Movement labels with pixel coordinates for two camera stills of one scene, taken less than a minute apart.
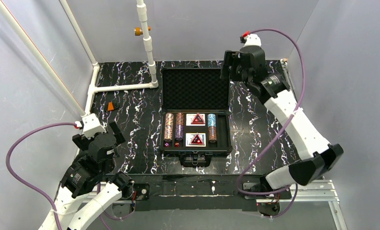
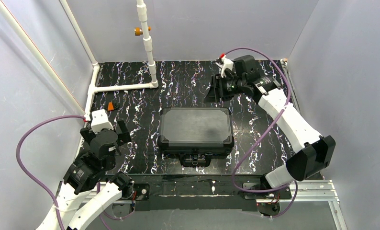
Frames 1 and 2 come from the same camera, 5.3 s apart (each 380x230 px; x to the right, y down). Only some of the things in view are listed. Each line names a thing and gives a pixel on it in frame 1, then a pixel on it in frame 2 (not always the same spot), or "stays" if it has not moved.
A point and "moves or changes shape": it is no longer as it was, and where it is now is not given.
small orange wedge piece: x=110 y=106 stays
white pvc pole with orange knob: x=142 y=12 stays
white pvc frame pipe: x=95 y=89 stays
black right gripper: x=227 y=63 to x=217 y=87
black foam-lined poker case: x=195 y=119 moves or changes shape
